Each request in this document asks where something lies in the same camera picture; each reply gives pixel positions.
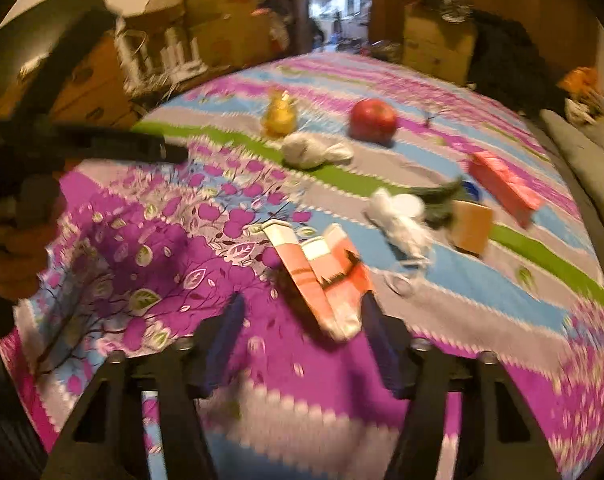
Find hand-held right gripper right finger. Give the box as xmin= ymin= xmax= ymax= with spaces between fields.
xmin=363 ymin=291 xmax=563 ymax=480

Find wooden cabinet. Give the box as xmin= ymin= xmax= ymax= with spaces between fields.
xmin=12 ymin=35 xmax=138 ymax=131

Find dark green wrapper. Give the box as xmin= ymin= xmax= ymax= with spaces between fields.
xmin=407 ymin=177 xmax=465 ymax=228

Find floral purple bed sheet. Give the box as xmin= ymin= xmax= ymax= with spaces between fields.
xmin=0 ymin=52 xmax=604 ymax=480

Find torn orange white pack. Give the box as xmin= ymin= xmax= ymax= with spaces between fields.
xmin=262 ymin=220 xmax=378 ymax=343

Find black clothes pile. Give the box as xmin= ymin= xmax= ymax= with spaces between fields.
xmin=469 ymin=10 xmax=565 ymax=116

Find crumpled white paper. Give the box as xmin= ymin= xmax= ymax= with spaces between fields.
xmin=281 ymin=132 xmax=355 ymax=170

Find long red carton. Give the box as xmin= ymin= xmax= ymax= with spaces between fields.
xmin=467 ymin=150 xmax=544 ymax=228

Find white rack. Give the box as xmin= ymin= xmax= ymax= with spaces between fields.
xmin=114 ymin=27 xmax=208 ymax=93

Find small brown box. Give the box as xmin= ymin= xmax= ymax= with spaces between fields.
xmin=451 ymin=200 xmax=495 ymax=257

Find grey quilt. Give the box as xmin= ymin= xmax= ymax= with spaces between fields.
xmin=537 ymin=109 xmax=604 ymax=281

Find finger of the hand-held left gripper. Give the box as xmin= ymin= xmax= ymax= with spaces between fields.
xmin=11 ymin=6 xmax=119 ymax=122
xmin=51 ymin=124 xmax=189 ymax=163

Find person's left hand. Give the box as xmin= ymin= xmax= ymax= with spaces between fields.
xmin=0 ymin=176 xmax=69 ymax=301

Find red apple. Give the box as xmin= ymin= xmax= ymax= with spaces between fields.
xmin=349 ymin=98 xmax=399 ymax=144

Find yellow toy figure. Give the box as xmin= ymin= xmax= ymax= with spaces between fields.
xmin=261 ymin=89 xmax=299 ymax=138

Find stacked cardboard boxes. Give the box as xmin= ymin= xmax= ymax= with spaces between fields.
xmin=117 ymin=0 xmax=278 ymax=68

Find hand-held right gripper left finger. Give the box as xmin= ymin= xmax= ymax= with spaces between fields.
xmin=42 ymin=291 xmax=248 ymax=480

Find cardboard box by door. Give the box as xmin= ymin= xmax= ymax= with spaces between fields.
xmin=403 ymin=0 xmax=478 ymax=86

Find orange bag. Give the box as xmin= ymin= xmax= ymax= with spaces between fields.
xmin=557 ymin=66 xmax=604 ymax=126

